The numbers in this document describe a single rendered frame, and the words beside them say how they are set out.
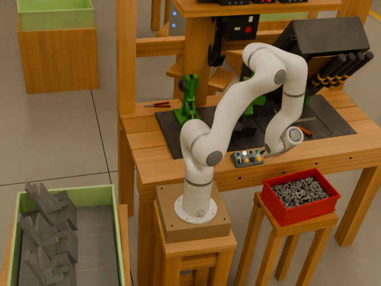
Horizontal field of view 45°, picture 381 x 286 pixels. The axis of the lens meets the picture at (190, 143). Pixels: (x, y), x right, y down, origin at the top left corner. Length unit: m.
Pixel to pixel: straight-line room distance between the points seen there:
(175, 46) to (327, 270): 1.73
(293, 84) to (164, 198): 0.76
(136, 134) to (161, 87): 2.09
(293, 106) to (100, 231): 0.98
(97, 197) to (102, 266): 0.35
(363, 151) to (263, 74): 1.18
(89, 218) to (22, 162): 1.70
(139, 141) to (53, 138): 1.57
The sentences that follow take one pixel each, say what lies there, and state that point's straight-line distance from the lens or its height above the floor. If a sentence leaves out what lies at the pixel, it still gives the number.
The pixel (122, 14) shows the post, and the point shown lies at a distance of 2.39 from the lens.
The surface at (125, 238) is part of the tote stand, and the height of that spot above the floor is 0.79.
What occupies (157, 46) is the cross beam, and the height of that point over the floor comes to 1.25.
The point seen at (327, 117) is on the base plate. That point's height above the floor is 0.90.
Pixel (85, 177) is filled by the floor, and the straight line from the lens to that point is 3.57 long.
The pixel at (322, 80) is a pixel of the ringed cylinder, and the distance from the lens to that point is 2.36.
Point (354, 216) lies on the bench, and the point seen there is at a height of 0.31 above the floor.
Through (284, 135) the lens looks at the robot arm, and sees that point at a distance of 2.03.
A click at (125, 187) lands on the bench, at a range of 3.07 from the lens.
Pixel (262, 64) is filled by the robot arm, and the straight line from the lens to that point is 1.71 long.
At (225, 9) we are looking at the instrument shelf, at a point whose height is 1.53.
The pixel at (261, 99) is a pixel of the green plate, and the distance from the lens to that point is 2.45.
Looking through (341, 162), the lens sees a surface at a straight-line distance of 2.69.
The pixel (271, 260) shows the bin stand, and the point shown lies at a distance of 2.44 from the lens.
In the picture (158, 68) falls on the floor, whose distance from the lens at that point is 4.89.
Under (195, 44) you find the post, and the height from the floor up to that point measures 1.29.
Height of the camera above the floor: 2.44
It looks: 39 degrees down
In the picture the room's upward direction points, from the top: 6 degrees clockwise
